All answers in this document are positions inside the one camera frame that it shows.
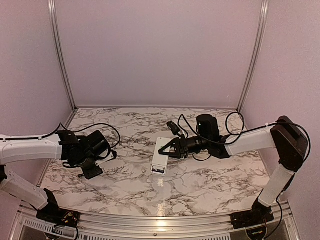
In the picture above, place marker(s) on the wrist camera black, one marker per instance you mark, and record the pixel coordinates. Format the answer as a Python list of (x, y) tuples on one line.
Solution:
[(173, 127), (113, 155)]

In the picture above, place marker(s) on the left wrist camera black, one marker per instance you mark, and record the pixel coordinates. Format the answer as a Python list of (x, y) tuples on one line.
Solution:
[(113, 155)]

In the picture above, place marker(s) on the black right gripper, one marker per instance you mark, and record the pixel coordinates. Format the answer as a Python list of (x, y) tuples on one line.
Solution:
[(181, 147)]

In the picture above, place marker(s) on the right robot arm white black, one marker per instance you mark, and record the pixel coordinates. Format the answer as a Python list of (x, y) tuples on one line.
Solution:
[(291, 141)]

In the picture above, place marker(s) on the aluminium corner post right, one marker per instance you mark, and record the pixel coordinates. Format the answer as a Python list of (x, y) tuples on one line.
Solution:
[(261, 29)]

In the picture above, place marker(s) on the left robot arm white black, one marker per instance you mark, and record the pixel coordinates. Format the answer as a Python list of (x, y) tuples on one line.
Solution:
[(75, 150)]

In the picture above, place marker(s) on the white perforated cable duct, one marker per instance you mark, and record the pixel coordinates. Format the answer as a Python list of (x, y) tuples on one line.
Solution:
[(36, 230)]

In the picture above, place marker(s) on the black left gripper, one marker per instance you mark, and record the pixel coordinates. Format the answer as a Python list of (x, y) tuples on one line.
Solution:
[(89, 174)]

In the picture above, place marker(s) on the aluminium corner post left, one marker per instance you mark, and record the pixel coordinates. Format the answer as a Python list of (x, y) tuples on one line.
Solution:
[(59, 52)]

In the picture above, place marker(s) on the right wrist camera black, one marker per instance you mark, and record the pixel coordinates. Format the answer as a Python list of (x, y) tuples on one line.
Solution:
[(173, 127)]

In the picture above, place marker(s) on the white remote control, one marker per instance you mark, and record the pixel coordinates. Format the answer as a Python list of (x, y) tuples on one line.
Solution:
[(160, 161)]

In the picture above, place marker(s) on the aluminium corner post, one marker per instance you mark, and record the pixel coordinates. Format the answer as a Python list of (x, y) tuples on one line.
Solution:
[(59, 52), (261, 29)]

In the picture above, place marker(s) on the aluminium front table rail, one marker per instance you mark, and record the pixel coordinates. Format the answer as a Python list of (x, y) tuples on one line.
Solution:
[(282, 227)]

